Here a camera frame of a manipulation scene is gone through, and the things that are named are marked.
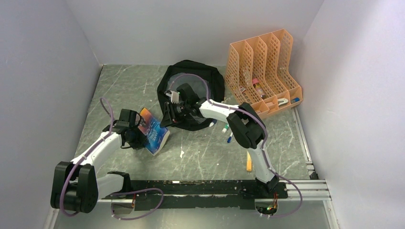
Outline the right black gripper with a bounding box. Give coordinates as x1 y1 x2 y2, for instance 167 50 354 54
159 102 189 129

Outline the blue orange paperback book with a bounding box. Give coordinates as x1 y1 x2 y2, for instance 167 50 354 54
138 107 170 156

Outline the black student backpack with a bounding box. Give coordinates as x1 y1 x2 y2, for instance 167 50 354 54
157 60 225 131

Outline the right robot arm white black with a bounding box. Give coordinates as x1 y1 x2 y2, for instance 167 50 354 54
159 83 279 198

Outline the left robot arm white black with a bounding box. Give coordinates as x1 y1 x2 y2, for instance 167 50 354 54
50 109 147 215

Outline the blue white marker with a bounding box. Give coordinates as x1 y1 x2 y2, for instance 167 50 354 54
209 119 217 127

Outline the green capped white marker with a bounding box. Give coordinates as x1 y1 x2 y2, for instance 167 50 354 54
222 125 229 133

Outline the blue capped white pen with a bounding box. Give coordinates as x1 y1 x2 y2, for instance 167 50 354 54
227 132 233 143

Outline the yellow highlighter marker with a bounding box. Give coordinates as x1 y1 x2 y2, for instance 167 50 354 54
246 152 253 172

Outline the pink capped bottle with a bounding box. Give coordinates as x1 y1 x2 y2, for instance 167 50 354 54
252 78 266 99

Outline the orange plastic file organizer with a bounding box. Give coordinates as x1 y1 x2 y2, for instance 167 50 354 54
224 29 303 119

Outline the silver stapler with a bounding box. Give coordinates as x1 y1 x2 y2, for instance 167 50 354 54
277 98 289 108

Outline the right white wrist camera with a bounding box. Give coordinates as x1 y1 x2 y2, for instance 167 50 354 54
165 90 180 104

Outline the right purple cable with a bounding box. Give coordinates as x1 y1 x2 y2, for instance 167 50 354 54
168 73 303 219

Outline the purple cable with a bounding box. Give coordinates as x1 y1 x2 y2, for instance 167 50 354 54
59 97 164 221
168 73 303 219

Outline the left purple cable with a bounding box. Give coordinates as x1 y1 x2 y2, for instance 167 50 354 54
59 97 164 221

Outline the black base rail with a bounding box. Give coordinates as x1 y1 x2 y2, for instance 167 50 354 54
99 180 288 211

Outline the aluminium frame rail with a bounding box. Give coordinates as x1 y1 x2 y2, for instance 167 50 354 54
97 180 330 203

